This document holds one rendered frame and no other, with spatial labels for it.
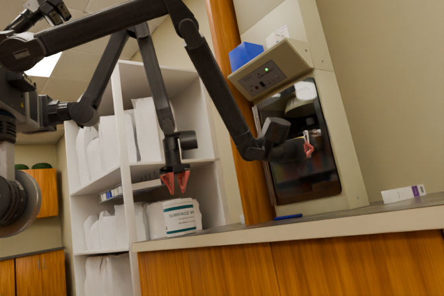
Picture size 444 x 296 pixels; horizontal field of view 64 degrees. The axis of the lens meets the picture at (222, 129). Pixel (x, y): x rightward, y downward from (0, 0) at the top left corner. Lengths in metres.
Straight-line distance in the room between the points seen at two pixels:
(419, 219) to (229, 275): 0.65
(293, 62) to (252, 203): 0.54
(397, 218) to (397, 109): 0.85
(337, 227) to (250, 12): 0.98
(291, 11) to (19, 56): 0.90
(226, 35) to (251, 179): 0.63
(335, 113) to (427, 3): 0.58
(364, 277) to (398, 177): 0.76
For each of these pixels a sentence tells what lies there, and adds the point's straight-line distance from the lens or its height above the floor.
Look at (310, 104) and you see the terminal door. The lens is 1.23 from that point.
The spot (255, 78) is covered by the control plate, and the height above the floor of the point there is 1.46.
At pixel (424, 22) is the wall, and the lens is 1.58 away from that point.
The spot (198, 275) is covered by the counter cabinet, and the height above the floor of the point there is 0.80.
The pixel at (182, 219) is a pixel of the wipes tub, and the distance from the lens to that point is 1.54.
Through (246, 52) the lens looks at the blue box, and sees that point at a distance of 1.35.
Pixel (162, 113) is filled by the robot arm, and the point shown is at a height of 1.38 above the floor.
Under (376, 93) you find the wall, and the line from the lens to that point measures 1.62.
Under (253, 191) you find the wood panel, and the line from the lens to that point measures 1.39.
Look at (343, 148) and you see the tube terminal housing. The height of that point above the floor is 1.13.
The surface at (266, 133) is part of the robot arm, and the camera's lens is 1.01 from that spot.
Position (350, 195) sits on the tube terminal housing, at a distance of 1.20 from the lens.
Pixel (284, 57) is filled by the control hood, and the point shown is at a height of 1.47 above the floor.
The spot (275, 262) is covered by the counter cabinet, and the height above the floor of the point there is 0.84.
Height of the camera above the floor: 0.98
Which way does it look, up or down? 14 degrees up
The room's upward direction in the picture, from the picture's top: 10 degrees counter-clockwise
